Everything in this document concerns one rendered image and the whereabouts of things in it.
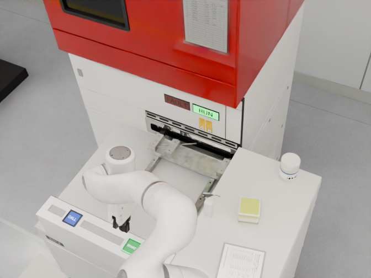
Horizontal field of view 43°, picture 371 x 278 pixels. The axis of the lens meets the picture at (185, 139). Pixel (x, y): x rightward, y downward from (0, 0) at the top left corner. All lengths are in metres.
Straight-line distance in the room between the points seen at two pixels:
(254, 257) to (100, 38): 0.97
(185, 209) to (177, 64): 0.77
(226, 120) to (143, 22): 0.50
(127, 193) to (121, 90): 0.90
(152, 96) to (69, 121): 1.59
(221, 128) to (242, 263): 0.56
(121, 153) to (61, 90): 2.44
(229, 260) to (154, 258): 0.69
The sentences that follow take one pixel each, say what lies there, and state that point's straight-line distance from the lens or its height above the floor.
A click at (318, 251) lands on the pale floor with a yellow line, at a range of 2.80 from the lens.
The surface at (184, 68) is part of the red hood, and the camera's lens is 1.68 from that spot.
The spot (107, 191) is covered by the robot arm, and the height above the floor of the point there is 1.43.
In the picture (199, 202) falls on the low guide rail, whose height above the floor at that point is 0.85.
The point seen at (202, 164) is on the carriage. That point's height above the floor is 0.88.
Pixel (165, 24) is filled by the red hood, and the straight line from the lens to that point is 1.59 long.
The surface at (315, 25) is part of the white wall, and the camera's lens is 3.29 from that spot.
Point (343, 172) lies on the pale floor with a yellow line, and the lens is 3.12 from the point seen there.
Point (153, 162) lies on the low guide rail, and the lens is 2.03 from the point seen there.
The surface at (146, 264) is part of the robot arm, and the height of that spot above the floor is 1.57.
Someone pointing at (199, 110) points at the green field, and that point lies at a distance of 1.86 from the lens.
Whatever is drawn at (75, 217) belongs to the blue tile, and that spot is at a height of 0.96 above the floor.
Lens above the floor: 2.45
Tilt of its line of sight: 50 degrees down
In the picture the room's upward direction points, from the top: 5 degrees counter-clockwise
